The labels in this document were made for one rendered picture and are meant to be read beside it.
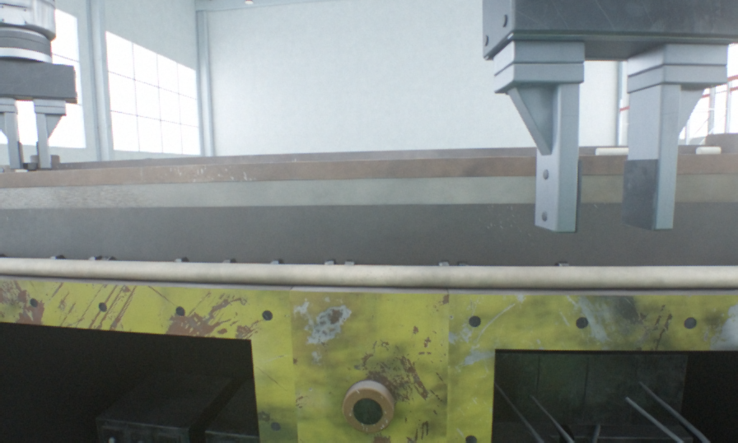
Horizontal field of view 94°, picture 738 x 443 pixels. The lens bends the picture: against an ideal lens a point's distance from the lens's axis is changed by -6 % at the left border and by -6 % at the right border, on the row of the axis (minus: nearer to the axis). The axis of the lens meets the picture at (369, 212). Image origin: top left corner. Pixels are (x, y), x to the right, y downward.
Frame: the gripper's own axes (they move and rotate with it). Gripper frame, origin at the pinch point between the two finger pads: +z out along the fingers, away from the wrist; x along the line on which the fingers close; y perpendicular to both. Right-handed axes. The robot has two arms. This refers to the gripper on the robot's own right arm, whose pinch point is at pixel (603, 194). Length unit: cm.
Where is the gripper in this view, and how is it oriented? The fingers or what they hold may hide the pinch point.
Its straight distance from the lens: 24.9
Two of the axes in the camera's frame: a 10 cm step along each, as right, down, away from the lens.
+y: 0.0, 1.2, -9.9
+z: 0.2, 9.9, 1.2
